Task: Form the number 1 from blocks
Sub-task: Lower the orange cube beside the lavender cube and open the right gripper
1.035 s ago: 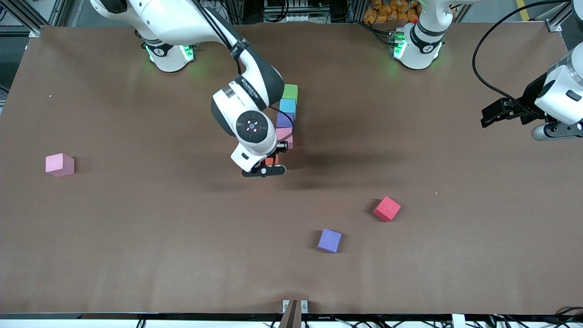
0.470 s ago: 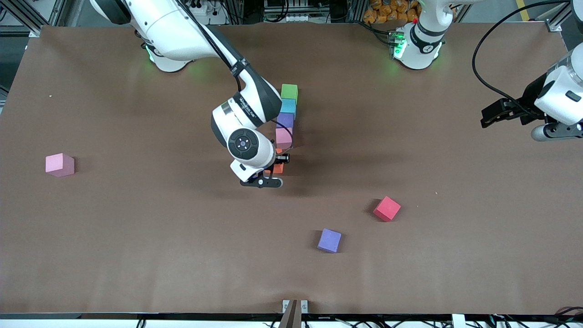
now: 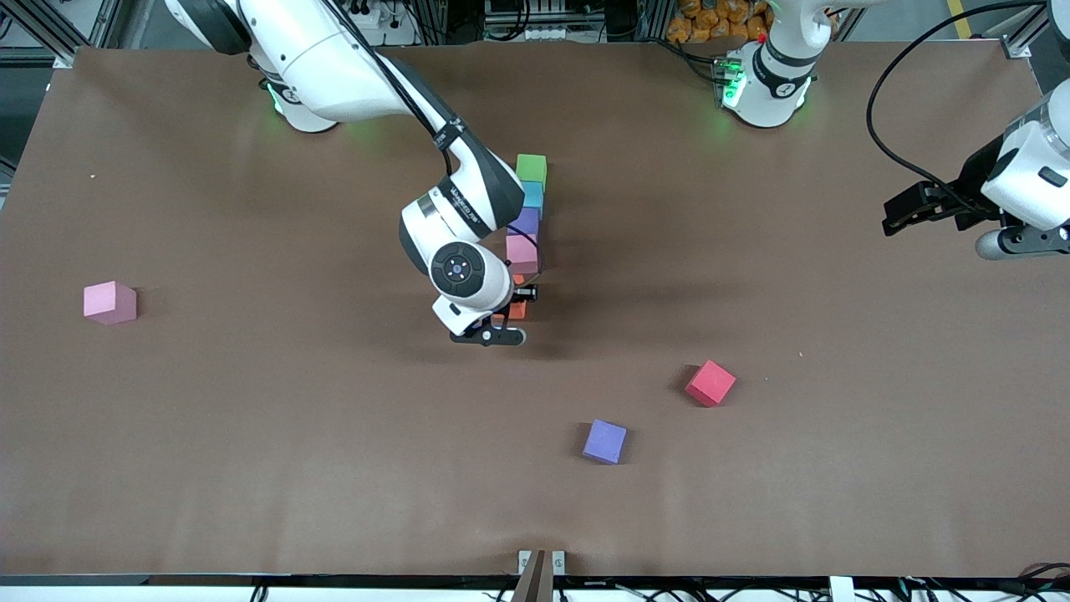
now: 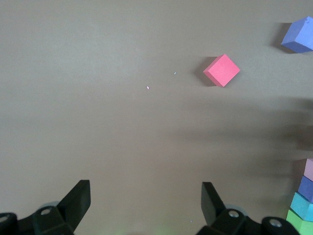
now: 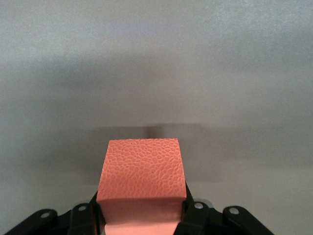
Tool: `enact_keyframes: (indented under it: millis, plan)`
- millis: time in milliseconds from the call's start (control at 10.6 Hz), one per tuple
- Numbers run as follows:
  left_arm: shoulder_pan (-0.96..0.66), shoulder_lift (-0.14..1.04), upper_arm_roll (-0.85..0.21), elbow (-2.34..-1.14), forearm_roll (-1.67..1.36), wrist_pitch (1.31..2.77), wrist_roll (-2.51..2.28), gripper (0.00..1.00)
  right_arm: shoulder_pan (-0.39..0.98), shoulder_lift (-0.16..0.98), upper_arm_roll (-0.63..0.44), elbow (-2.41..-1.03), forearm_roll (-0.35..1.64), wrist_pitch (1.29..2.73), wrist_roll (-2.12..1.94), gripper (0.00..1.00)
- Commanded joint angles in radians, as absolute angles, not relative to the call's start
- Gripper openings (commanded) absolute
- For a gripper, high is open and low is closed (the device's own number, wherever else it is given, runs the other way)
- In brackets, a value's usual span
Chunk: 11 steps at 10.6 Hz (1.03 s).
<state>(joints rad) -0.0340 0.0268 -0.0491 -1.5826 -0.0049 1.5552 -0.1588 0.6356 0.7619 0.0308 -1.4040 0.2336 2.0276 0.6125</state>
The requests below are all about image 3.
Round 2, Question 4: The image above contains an orange snack bag pile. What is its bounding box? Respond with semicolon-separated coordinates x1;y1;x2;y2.
666;0;770;44

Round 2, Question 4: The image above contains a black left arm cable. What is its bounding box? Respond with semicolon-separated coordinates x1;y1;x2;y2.
865;0;1056;214

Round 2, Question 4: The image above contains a light purple foam block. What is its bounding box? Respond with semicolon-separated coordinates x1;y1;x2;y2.
582;419;628;465

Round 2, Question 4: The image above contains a red foam block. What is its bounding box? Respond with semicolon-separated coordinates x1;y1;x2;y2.
685;360;737;408

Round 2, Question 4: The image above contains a pink foam block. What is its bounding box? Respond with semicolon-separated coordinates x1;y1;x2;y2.
83;281;138;325
506;234;541;275

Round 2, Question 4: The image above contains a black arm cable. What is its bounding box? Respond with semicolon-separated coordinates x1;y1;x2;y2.
322;0;545;278
865;0;1056;214

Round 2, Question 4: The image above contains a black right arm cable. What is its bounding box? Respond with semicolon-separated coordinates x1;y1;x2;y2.
322;0;545;278

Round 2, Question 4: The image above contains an orange foam block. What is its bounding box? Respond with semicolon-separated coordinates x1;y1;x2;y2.
492;274;529;324

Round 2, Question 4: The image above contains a white power strip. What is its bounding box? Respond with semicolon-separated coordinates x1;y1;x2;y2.
344;0;394;28

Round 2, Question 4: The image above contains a small metal edge bracket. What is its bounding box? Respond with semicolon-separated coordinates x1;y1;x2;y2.
518;549;567;578

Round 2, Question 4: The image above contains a grey equipment rack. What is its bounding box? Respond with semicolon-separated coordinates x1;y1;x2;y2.
482;0;578;43

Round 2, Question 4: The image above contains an aluminium frame profile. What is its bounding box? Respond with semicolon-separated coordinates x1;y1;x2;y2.
1001;0;1056;59
13;0;122;68

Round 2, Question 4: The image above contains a large table cover sheet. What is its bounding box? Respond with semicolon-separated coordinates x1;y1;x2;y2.
0;40;1070;579

